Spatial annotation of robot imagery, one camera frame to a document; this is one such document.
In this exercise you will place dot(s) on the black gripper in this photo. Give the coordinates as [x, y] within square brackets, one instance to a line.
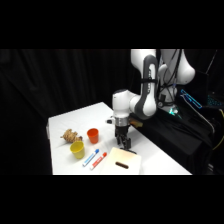
[122, 130]

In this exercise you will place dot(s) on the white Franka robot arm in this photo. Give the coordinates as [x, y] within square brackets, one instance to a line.
[146, 100]

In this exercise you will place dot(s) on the orange plastic cup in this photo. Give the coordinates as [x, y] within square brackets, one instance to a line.
[93, 135]

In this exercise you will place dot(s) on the red whiteboard marker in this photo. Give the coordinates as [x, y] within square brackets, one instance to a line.
[98, 161]

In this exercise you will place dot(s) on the blue whiteboard marker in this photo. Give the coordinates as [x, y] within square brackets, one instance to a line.
[90, 157]

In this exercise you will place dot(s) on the yellow plastic cup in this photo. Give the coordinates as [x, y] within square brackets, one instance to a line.
[77, 149]

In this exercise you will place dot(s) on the brown spotted toy animal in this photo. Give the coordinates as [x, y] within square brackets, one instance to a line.
[70, 135]

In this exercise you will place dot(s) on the black robot stand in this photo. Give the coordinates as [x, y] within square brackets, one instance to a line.
[180, 136]

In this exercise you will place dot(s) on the small green light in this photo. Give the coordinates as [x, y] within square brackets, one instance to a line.
[172, 111]

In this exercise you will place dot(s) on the blue lit screen device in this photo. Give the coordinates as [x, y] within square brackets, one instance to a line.
[191, 98]

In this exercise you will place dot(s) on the black curtain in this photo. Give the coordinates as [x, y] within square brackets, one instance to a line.
[60, 80]

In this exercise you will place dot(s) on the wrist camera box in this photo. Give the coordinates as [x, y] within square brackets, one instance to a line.
[110, 120]

